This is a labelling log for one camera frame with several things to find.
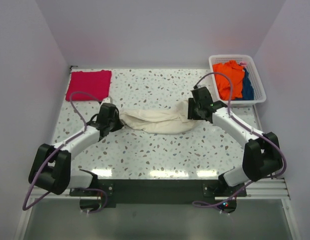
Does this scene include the cream white t-shirt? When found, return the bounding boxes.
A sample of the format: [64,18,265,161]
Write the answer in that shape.
[120,100,199,135]

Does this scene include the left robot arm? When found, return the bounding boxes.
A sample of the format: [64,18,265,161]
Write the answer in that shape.
[29,103,123,196]

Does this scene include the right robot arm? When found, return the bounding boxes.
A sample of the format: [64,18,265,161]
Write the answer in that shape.
[188,87,286,197]

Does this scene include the folded red t-shirt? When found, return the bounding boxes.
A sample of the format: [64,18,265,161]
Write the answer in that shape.
[65,70,112,102]

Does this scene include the white plastic laundry basket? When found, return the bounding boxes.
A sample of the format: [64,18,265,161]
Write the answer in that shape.
[209,54,266,107]

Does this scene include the blue t-shirt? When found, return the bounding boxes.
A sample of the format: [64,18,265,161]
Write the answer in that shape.
[235,68,254,101]

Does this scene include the orange t-shirt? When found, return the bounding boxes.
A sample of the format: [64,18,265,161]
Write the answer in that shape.
[213,60,245,101]

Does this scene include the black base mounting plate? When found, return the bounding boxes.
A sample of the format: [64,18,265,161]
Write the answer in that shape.
[70,179,244,207]

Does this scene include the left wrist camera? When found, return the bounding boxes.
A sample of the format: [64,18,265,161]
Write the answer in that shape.
[102,96,113,104]

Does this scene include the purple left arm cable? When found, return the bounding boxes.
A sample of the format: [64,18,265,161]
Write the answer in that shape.
[22,91,110,211]

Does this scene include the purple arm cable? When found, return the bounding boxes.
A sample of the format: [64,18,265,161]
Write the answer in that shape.
[192,72,287,210]
[22,91,110,211]

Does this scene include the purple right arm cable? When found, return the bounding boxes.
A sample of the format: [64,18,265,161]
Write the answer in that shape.
[192,72,287,210]

